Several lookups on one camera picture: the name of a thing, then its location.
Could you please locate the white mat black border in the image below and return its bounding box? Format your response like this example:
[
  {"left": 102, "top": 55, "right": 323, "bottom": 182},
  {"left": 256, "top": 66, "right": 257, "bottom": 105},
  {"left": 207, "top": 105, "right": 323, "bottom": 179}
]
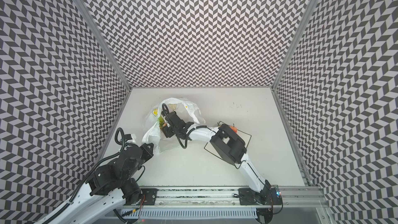
[{"left": 206, "top": 123, "right": 247, "bottom": 166}]

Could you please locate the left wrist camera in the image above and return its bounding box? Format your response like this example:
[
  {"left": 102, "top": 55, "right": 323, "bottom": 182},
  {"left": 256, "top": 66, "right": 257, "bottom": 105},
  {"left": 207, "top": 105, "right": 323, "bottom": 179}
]
[{"left": 124, "top": 134, "right": 137, "bottom": 144}]

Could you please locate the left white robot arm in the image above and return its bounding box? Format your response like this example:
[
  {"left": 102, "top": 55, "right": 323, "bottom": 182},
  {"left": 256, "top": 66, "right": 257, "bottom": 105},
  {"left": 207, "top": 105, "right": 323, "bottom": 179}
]
[{"left": 38, "top": 128, "right": 154, "bottom": 224}]

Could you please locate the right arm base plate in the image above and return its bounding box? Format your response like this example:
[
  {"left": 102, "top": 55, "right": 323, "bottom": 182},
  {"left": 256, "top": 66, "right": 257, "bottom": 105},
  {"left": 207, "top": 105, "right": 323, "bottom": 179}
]
[{"left": 235, "top": 188, "right": 283, "bottom": 206}]

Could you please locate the aluminium front rail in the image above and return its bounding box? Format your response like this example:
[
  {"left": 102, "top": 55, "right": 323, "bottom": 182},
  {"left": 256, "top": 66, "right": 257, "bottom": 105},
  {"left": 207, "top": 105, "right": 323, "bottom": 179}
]
[{"left": 118, "top": 186, "right": 330, "bottom": 209}]

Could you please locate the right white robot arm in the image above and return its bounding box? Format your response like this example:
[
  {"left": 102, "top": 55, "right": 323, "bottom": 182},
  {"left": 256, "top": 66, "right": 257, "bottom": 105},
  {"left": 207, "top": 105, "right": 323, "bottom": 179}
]
[{"left": 161, "top": 103, "right": 283, "bottom": 206}]

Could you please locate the green fake fruit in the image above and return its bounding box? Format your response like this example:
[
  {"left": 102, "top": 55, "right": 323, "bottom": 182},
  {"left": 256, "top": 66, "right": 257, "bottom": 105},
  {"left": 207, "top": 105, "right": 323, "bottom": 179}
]
[{"left": 158, "top": 116, "right": 167, "bottom": 129}]

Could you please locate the white plastic bag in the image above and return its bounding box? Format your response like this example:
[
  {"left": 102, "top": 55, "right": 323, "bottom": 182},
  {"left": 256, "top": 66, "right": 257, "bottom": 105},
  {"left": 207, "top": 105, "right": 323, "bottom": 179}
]
[{"left": 142, "top": 97, "right": 206, "bottom": 156}]

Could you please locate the orange fake carrot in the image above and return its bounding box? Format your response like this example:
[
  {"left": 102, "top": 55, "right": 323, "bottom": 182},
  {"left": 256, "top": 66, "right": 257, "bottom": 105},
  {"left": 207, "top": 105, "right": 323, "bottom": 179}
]
[{"left": 230, "top": 126, "right": 237, "bottom": 133}]

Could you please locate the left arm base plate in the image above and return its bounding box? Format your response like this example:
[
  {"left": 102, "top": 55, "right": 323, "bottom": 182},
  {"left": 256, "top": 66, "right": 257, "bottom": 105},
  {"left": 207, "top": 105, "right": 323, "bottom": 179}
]
[{"left": 133, "top": 188, "right": 158, "bottom": 206}]

